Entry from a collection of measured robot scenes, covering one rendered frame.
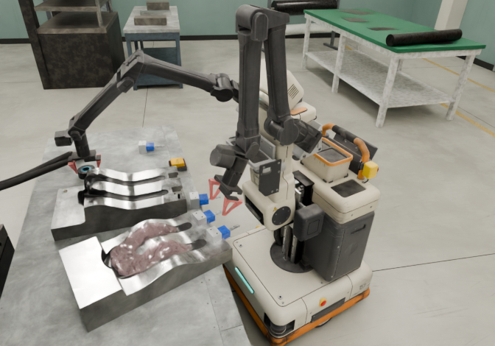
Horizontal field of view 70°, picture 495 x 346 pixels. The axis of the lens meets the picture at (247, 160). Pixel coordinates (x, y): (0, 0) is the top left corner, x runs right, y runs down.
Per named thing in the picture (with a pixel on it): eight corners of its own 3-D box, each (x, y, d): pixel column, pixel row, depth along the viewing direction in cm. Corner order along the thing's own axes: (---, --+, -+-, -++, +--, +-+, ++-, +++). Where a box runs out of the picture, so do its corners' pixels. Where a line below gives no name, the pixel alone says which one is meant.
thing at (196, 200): (219, 198, 157) (219, 188, 155) (222, 205, 153) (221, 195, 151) (189, 202, 155) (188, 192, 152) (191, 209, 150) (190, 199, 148)
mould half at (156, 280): (197, 219, 146) (196, 197, 140) (232, 258, 128) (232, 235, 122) (66, 273, 120) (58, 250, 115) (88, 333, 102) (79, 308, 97)
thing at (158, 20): (180, 52, 655) (176, -2, 607) (184, 88, 496) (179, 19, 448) (141, 54, 642) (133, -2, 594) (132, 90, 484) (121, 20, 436)
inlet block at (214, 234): (236, 227, 138) (236, 216, 135) (243, 234, 135) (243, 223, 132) (206, 240, 131) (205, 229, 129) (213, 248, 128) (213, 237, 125)
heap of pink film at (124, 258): (174, 223, 134) (171, 207, 130) (196, 252, 122) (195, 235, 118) (104, 252, 121) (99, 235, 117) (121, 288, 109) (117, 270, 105)
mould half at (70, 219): (177, 181, 168) (175, 157, 161) (187, 216, 147) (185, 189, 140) (61, 199, 154) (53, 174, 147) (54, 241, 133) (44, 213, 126)
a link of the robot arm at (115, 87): (138, 84, 136) (137, 65, 142) (124, 76, 132) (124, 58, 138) (77, 143, 155) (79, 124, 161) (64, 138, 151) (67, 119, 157)
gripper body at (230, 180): (225, 194, 115) (235, 174, 113) (212, 178, 122) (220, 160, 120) (241, 196, 119) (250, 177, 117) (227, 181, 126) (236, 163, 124)
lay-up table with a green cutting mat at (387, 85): (356, 63, 622) (367, 0, 569) (458, 121, 426) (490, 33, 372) (296, 67, 596) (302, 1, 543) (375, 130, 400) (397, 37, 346)
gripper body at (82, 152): (73, 155, 167) (69, 141, 163) (96, 152, 170) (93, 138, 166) (71, 162, 161) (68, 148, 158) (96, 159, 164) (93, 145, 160)
